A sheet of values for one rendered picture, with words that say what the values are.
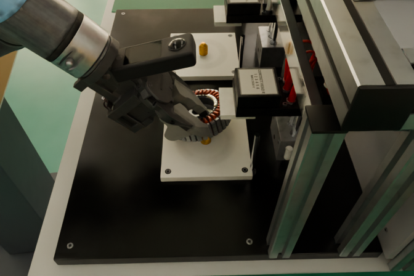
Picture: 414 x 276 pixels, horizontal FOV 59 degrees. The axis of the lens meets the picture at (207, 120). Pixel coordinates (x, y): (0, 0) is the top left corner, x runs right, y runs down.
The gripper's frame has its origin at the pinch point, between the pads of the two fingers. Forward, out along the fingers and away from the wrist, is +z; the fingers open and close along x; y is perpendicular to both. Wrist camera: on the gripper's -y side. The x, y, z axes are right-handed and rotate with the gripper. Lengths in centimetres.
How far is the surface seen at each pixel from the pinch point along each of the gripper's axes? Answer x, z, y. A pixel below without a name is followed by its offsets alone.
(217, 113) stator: -1.0, 0.6, -1.7
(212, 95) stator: -6.5, 1.4, -0.5
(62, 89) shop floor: -99, 14, 107
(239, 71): -2.5, -2.6, -9.1
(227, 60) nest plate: -22.1, 7.5, -0.2
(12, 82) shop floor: -105, -4, 127
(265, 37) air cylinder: -24.3, 9.9, -9.1
